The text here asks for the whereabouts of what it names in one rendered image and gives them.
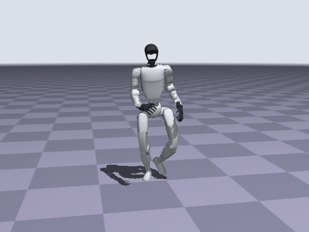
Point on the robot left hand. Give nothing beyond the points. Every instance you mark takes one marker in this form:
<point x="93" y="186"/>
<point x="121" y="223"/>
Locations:
<point x="180" y="110"/>

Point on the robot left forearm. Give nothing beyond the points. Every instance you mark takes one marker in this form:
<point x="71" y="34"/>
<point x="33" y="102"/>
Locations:
<point x="175" y="97"/>

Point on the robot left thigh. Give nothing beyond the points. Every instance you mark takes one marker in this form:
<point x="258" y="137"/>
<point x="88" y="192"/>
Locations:
<point x="171" y="128"/>

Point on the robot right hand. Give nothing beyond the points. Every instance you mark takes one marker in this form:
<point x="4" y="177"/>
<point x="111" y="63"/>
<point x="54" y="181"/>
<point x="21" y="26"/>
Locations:
<point x="145" y="107"/>

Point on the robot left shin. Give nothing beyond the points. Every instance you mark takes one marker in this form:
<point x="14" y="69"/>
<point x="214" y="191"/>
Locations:
<point x="165" y="154"/>

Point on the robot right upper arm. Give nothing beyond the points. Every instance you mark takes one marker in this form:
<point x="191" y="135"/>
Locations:
<point x="135" y="73"/>

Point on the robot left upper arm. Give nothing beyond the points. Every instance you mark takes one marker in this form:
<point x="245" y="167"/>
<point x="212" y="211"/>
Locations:
<point x="168" y="78"/>

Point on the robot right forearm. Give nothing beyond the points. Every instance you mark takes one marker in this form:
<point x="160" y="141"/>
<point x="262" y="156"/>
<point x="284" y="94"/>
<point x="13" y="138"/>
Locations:
<point x="136" y="100"/>

